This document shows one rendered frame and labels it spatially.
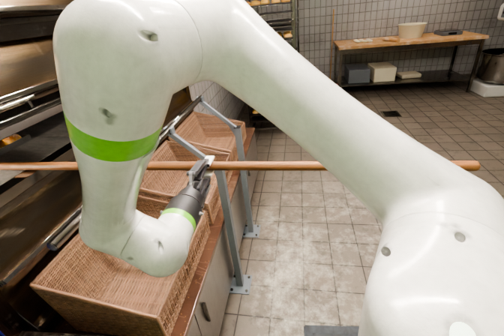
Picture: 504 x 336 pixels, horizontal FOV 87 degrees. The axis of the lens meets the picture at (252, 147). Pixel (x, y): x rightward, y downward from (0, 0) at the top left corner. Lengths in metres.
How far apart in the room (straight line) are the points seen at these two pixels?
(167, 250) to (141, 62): 0.42
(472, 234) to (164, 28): 0.35
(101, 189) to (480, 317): 0.44
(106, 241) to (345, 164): 0.48
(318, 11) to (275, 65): 5.38
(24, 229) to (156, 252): 0.78
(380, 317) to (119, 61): 0.30
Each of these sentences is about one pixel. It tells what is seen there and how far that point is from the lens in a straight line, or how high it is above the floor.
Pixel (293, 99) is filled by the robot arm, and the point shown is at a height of 1.54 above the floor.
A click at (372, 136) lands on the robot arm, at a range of 0.35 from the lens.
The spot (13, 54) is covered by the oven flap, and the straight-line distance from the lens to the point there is 1.33.
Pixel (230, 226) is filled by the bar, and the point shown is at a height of 0.55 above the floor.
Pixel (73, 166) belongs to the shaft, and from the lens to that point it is 1.17.
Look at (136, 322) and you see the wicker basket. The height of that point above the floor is 0.69.
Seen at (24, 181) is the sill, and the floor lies 1.17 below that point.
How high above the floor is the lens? 1.65
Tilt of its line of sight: 28 degrees down
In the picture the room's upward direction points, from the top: 6 degrees counter-clockwise
